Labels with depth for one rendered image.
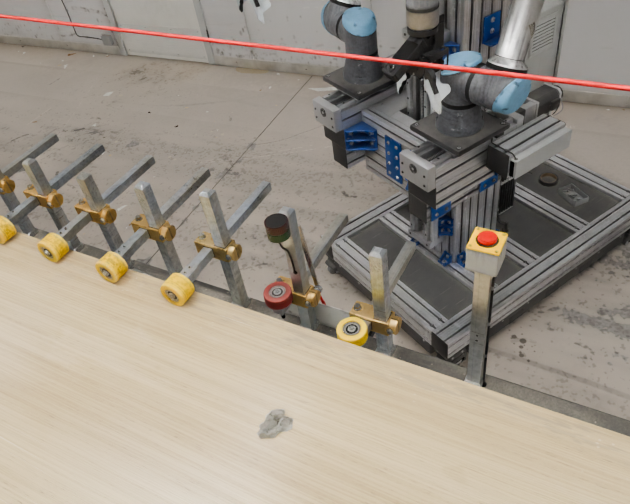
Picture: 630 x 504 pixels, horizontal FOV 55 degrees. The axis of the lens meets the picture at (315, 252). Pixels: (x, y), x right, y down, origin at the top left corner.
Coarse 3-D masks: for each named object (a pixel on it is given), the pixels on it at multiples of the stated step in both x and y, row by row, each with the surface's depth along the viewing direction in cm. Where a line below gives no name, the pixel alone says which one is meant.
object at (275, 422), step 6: (270, 414) 140; (276, 414) 140; (282, 414) 140; (270, 420) 138; (276, 420) 139; (282, 420) 138; (288, 420) 138; (264, 426) 138; (270, 426) 138; (276, 426) 138; (282, 426) 138; (288, 426) 138; (258, 432) 138; (264, 432) 137; (270, 432) 137; (276, 432) 137; (264, 438) 137
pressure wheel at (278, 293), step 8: (272, 288) 171; (280, 288) 170; (288, 288) 169; (264, 296) 168; (272, 296) 168; (280, 296) 168; (288, 296) 167; (272, 304) 167; (280, 304) 167; (288, 304) 169
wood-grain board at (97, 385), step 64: (0, 256) 198; (64, 256) 193; (0, 320) 176; (64, 320) 173; (128, 320) 169; (192, 320) 166; (256, 320) 163; (0, 384) 158; (64, 384) 156; (128, 384) 153; (192, 384) 151; (256, 384) 148; (320, 384) 146; (384, 384) 143; (448, 384) 141; (0, 448) 144; (64, 448) 142; (128, 448) 140; (192, 448) 138; (256, 448) 136; (320, 448) 134; (384, 448) 132; (448, 448) 130; (512, 448) 128; (576, 448) 126
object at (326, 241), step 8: (344, 216) 196; (336, 224) 194; (344, 224) 196; (328, 232) 191; (336, 232) 192; (320, 240) 189; (328, 240) 189; (320, 248) 187; (328, 248) 190; (312, 256) 184; (320, 256) 186; (280, 312) 172
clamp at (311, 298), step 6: (282, 276) 178; (288, 282) 176; (312, 288) 174; (294, 294) 173; (300, 294) 172; (306, 294) 172; (312, 294) 172; (318, 294) 174; (294, 300) 175; (300, 300) 173; (306, 300) 172; (312, 300) 172; (318, 300) 175; (306, 306) 174; (312, 306) 173
